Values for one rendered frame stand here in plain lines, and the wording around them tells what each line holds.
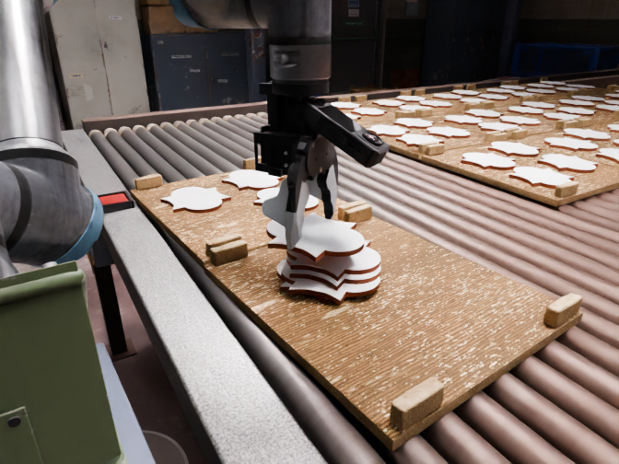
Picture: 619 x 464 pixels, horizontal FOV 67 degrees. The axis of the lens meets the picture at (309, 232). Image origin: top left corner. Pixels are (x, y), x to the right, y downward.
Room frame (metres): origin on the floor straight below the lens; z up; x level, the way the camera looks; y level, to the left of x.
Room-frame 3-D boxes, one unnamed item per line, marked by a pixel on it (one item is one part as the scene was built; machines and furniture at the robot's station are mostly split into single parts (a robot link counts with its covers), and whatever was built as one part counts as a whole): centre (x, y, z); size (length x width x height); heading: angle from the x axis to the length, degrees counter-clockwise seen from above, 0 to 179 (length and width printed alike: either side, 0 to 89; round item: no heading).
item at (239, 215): (0.92, 0.14, 0.93); 0.41 x 0.35 x 0.02; 35
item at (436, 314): (0.58, -0.10, 0.93); 0.41 x 0.35 x 0.02; 36
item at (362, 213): (0.81, -0.09, 0.95); 0.06 x 0.02 x 0.03; 126
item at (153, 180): (1.00, 0.36, 0.95); 0.06 x 0.02 x 0.03; 125
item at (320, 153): (0.61, 0.02, 1.15); 0.09 x 0.08 x 0.12; 60
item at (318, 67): (0.61, 0.01, 1.23); 0.08 x 0.08 x 0.05
